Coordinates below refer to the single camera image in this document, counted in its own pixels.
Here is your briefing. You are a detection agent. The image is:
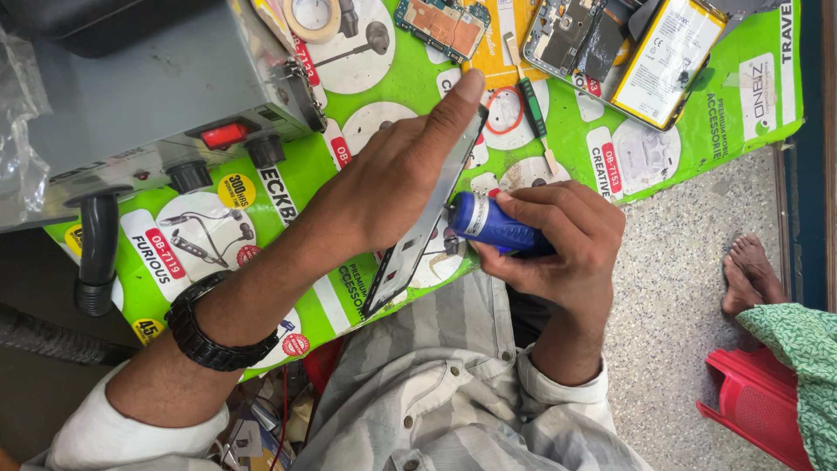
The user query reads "person's left hand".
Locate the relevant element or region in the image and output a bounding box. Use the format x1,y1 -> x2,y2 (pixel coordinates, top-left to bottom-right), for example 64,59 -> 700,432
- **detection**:
294,68 -> 488,277

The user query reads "person's right hand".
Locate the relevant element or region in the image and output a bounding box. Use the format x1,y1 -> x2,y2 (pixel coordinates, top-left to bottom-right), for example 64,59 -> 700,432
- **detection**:
470,181 -> 626,329

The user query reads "black phone display frame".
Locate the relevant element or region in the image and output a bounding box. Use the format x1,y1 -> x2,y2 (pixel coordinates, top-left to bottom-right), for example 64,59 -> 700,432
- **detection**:
360,103 -> 490,321

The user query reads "blue glue tube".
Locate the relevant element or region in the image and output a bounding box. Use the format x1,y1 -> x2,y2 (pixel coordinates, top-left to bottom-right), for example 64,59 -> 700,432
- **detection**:
446,190 -> 558,258

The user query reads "green black spudger tool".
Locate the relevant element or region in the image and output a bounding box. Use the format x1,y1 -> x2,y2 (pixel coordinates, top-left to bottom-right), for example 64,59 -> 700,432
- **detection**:
503,31 -> 562,177

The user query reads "orange paper sheet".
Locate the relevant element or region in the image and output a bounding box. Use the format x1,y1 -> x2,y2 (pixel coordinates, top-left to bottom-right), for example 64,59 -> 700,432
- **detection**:
462,0 -> 558,90

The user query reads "blue phone circuit board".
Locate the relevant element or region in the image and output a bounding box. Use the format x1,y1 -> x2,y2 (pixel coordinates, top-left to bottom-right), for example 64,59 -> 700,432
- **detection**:
394,0 -> 493,65

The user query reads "beige tape roll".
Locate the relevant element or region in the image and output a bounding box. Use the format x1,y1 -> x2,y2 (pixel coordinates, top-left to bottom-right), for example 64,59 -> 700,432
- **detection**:
282,0 -> 343,46

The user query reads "person's grey striped shirt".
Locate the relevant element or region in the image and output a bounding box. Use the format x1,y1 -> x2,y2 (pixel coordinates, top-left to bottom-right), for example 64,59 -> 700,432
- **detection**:
20,270 -> 655,471

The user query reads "green printed poster mat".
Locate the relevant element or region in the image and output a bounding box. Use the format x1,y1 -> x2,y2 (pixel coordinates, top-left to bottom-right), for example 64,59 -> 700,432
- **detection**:
42,0 -> 804,385

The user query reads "yellow edged phone battery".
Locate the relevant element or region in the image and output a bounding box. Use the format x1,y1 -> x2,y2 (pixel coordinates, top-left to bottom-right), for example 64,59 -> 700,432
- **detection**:
609,0 -> 728,132

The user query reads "opened phone body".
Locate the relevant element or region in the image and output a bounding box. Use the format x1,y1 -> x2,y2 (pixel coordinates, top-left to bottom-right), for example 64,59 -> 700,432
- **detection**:
522,0 -> 658,85

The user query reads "red plastic stool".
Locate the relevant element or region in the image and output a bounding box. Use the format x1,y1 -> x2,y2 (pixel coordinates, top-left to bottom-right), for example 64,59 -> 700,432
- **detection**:
696,347 -> 816,471

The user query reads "grey rework station box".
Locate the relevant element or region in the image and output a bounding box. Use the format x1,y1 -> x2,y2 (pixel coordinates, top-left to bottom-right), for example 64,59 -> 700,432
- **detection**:
0,0 -> 328,234

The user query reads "heap of clutter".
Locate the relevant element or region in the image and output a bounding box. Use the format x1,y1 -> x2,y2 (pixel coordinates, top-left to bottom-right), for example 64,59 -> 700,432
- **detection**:
212,337 -> 344,471

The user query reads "clear plastic bag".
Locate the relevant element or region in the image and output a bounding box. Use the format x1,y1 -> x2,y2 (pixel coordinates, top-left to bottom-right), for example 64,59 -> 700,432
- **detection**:
0,25 -> 54,218

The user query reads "red rubber ring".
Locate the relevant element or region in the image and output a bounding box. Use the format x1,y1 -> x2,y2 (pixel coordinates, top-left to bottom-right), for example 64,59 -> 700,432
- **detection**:
483,85 -> 526,136

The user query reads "black beaded wrist bracelet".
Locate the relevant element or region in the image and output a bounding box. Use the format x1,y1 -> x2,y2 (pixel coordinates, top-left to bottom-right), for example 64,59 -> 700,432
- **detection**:
163,270 -> 281,373

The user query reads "black hot air handle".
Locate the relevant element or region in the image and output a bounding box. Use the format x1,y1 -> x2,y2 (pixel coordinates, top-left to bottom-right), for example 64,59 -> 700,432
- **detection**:
64,185 -> 136,319

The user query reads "black corrugated hose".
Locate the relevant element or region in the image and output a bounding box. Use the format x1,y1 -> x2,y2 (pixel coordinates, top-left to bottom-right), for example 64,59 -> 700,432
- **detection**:
0,303 -> 140,368

